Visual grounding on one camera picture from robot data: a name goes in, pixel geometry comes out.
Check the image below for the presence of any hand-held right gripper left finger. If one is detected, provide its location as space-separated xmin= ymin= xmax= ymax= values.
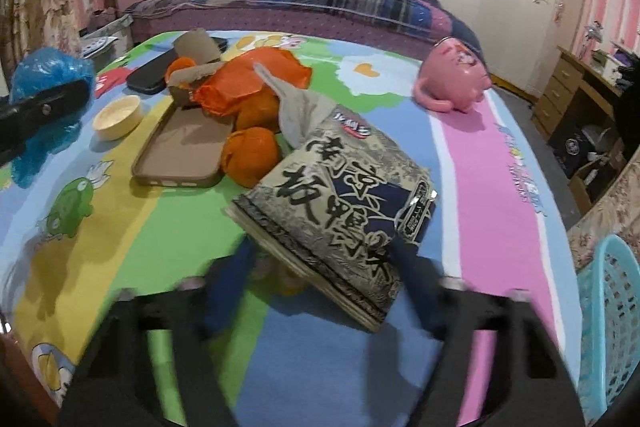
xmin=59 ymin=242 xmax=258 ymax=427

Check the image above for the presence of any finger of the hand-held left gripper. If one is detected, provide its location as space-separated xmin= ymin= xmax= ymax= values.
xmin=0 ymin=82 xmax=92 ymax=165

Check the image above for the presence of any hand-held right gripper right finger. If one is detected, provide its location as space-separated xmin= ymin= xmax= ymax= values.
xmin=390 ymin=241 xmax=586 ymax=427

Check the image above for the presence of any blue plastic bag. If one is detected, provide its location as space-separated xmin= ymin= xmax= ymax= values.
xmin=7 ymin=47 xmax=97 ymax=188

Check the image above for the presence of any beige round bowl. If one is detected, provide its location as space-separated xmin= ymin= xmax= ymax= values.
xmin=92 ymin=95 xmax=143 ymax=141

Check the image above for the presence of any grey printed food packet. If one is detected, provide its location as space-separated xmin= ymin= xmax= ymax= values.
xmin=225 ymin=62 xmax=438 ymax=333

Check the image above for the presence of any large orange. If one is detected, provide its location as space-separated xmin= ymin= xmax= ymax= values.
xmin=220 ymin=127 xmax=281 ymax=188

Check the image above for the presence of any light blue plastic basket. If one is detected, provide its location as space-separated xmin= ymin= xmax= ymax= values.
xmin=575 ymin=234 xmax=640 ymax=425

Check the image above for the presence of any orange plastic bag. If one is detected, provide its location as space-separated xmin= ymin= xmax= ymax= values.
xmin=192 ymin=47 xmax=312 ymax=118

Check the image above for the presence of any stack of papers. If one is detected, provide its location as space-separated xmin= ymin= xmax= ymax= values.
xmin=80 ymin=34 xmax=120 ymax=60

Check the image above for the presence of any cartoon printed sheet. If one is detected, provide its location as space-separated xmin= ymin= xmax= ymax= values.
xmin=0 ymin=29 xmax=571 ymax=427

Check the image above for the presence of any black phone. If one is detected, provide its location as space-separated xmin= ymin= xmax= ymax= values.
xmin=126 ymin=36 xmax=228 ymax=95

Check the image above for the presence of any brown phone case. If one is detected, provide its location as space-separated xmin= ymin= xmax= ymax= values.
xmin=131 ymin=99 xmax=236 ymax=188

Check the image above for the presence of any torn cardboard tube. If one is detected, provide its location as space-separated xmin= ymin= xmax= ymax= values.
xmin=172 ymin=29 xmax=223 ymax=65

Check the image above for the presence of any pink piggy bank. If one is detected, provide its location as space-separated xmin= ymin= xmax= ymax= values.
xmin=412 ymin=36 xmax=493 ymax=112

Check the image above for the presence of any wooden desk with drawers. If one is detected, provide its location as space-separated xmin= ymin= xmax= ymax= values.
xmin=532 ymin=47 xmax=640 ymax=158

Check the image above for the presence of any white wardrobe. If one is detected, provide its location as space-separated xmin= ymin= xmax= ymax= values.
xmin=440 ymin=0 xmax=586 ymax=100

